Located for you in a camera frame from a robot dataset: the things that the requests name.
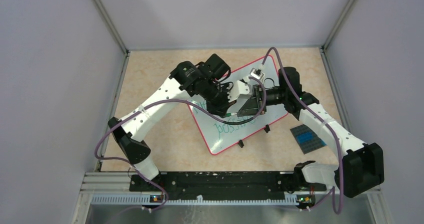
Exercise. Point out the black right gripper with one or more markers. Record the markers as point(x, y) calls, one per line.
point(252, 107)

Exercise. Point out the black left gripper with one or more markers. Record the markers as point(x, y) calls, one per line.
point(222, 109)

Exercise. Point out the green white marker pen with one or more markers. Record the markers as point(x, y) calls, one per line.
point(233, 114)

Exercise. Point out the red-edged whiteboard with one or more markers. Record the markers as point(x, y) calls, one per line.
point(218, 136)

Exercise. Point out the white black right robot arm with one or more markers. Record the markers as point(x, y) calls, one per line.
point(360, 165)

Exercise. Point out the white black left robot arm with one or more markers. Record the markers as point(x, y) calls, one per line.
point(184, 82)

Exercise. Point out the black whiteboard clip upper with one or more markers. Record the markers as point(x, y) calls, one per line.
point(266, 128)

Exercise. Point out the black whiteboard clip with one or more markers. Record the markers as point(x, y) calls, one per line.
point(241, 143)
point(266, 128)

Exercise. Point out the black whiteboard clip lower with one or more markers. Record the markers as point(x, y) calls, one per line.
point(241, 143)

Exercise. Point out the blue lego brick on plate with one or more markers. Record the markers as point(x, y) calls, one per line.
point(304, 137)

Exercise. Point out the grey lego baseplate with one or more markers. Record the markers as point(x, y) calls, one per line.
point(310, 146)

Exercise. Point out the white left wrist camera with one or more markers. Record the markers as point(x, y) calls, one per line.
point(239, 90)

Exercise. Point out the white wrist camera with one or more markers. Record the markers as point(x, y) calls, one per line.
point(239, 90)
point(258, 73)

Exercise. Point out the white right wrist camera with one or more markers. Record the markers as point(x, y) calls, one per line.
point(258, 73)

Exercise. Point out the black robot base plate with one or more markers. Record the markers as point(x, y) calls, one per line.
point(219, 186)

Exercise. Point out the aluminium frame rail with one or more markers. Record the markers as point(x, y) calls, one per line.
point(313, 208)

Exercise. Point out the white slotted cable duct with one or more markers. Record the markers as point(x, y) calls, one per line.
point(147, 200)

